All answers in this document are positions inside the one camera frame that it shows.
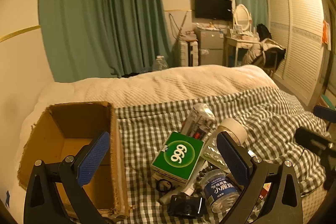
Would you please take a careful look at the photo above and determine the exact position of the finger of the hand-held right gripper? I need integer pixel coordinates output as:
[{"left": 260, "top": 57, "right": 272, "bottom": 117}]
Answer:
[
  {"left": 294, "top": 126, "right": 332, "bottom": 152},
  {"left": 314, "top": 105, "right": 336, "bottom": 123}
]

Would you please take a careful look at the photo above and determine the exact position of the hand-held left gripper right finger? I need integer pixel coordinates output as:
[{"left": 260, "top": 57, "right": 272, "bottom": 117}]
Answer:
[{"left": 216, "top": 132, "right": 305, "bottom": 224}]

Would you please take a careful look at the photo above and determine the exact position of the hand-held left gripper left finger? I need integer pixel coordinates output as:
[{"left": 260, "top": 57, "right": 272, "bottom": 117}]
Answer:
[{"left": 24, "top": 131, "right": 111, "bottom": 224}]

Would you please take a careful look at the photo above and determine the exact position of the clear jar with blue label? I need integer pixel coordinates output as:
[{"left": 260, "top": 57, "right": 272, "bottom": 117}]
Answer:
[{"left": 203, "top": 169, "right": 243, "bottom": 212}]

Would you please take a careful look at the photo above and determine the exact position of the brown cardboard box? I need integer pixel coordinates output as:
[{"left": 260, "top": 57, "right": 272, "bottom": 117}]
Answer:
[{"left": 17, "top": 101, "right": 130, "bottom": 219}]

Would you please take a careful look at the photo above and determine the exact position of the green medicine box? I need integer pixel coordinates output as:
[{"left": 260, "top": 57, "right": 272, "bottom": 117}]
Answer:
[{"left": 151, "top": 132, "right": 205, "bottom": 186}]

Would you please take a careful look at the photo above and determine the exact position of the silver foil packet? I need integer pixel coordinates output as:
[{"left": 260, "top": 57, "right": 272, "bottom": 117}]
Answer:
[{"left": 181, "top": 103, "right": 214, "bottom": 139}]

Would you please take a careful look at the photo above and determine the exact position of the silver blister pack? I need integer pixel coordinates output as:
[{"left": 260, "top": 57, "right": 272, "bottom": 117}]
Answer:
[{"left": 203, "top": 144, "right": 229, "bottom": 169}]

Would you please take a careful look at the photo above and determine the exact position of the white packet with red print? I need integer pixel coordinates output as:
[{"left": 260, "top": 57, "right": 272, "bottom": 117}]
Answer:
[{"left": 259, "top": 182, "right": 272, "bottom": 199}]

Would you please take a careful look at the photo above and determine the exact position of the black glossy case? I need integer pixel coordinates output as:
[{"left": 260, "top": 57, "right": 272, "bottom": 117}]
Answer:
[{"left": 168, "top": 195, "right": 206, "bottom": 219}]

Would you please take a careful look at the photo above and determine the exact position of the grey checked blanket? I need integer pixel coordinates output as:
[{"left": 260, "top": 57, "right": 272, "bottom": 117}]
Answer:
[{"left": 115, "top": 88, "right": 328, "bottom": 224}]

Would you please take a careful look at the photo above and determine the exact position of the dark chair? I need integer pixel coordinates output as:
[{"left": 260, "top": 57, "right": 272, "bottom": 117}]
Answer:
[{"left": 262, "top": 48, "right": 285, "bottom": 75}]

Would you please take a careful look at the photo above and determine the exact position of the white tube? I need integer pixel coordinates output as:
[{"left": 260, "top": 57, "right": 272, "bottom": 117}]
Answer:
[{"left": 159, "top": 186, "right": 195, "bottom": 205}]

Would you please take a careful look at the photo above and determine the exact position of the orange hanging cloth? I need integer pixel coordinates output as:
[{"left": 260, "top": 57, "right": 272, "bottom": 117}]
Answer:
[{"left": 322, "top": 21, "right": 332, "bottom": 51}]

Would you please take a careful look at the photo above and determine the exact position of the white louvred wardrobe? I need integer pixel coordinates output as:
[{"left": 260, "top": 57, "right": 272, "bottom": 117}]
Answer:
[{"left": 265, "top": 0, "right": 331, "bottom": 106}]

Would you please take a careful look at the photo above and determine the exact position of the cream padded jacket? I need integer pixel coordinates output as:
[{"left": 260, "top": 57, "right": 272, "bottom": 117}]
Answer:
[{"left": 242, "top": 39, "right": 286, "bottom": 67}]

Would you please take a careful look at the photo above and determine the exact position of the cream quilt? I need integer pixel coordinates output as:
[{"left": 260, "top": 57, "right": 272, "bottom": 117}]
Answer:
[{"left": 21, "top": 64, "right": 279, "bottom": 135}]

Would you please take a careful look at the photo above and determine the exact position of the black bag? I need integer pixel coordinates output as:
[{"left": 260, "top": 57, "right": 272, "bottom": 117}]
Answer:
[{"left": 256, "top": 23, "right": 272, "bottom": 41}]

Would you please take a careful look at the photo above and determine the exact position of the white dressing table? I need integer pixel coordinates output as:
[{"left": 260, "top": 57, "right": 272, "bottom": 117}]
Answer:
[{"left": 223, "top": 35, "right": 260, "bottom": 67}]

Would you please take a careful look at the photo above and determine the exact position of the group of cosmetics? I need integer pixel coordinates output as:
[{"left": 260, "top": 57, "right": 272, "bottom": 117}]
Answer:
[{"left": 227, "top": 25, "right": 259, "bottom": 41}]

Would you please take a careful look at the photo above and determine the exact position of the large clear water bottle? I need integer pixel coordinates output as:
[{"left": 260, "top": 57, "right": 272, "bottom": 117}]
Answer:
[{"left": 153, "top": 55, "right": 168, "bottom": 71}]

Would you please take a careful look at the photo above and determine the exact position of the white suitcase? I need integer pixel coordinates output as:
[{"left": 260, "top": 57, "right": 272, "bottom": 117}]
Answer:
[{"left": 176, "top": 40, "right": 199, "bottom": 67}]

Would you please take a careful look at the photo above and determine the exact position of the grey small fridge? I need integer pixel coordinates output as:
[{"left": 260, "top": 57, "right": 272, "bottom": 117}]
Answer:
[{"left": 195, "top": 27, "right": 225, "bottom": 65}]

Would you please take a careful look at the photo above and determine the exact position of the white oval mirror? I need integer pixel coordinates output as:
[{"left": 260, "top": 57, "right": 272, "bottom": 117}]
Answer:
[{"left": 234, "top": 4, "right": 252, "bottom": 30}]

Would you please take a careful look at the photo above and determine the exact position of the dark bead bracelet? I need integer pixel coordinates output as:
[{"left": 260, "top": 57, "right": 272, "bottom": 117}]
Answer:
[{"left": 196, "top": 165, "right": 213, "bottom": 191}]

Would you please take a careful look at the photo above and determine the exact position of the black hair tie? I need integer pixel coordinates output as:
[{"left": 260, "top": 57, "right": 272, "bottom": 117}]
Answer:
[{"left": 157, "top": 180, "right": 172, "bottom": 192}]

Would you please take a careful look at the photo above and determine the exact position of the broom handle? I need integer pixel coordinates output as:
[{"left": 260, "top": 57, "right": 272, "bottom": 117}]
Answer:
[{"left": 178, "top": 10, "right": 188, "bottom": 38}]

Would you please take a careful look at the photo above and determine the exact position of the black wall television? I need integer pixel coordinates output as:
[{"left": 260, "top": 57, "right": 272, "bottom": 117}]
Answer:
[{"left": 194, "top": 0, "right": 233, "bottom": 22}]

